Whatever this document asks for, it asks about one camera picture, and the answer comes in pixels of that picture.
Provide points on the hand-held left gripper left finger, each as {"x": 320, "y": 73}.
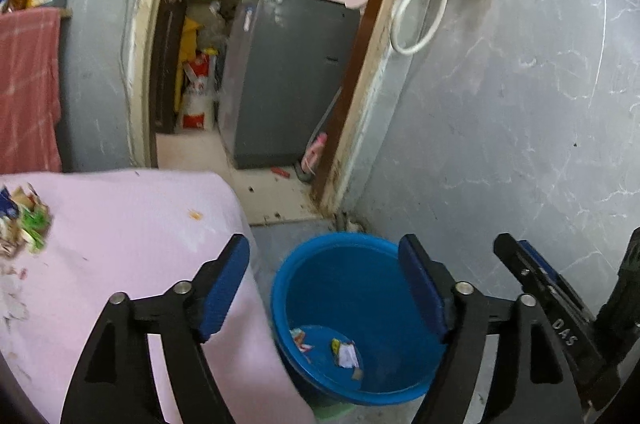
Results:
{"x": 225, "y": 289}

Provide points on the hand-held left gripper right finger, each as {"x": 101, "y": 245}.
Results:
{"x": 422, "y": 289}

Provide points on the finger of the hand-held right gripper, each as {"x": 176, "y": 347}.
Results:
{"x": 546, "y": 264}
{"x": 525, "y": 271}

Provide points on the blue plastic bucket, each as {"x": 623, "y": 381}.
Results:
{"x": 350, "y": 284}

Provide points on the white yellow wrapper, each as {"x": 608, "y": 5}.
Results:
{"x": 346, "y": 354}

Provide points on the small brown scrap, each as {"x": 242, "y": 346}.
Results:
{"x": 356, "y": 374}

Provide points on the pile of wrappers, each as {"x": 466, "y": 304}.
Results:
{"x": 25, "y": 219}

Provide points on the pink blanket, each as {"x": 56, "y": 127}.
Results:
{"x": 125, "y": 244}

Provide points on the small red stick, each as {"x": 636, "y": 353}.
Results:
{"x": 281, "y": 172}

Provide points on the pink cleaning brush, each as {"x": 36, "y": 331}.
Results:
{"x": 315, "y": 151}

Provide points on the red white sack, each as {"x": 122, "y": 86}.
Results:
{"x": 199, "y": 109}

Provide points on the grey washing machine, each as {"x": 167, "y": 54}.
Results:
{"x": 290, "y": 79}

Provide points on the dark brown door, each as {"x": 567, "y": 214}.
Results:
{"x": 167, "y": 54}

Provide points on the yellow plastic bag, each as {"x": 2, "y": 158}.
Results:
{"x": 188, "y": 44}

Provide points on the red checked cloth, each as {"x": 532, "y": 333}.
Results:
{"x": 27, "y": 94}

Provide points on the worn wooden door frame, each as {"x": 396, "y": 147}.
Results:
{"x": 137, "y": 54}

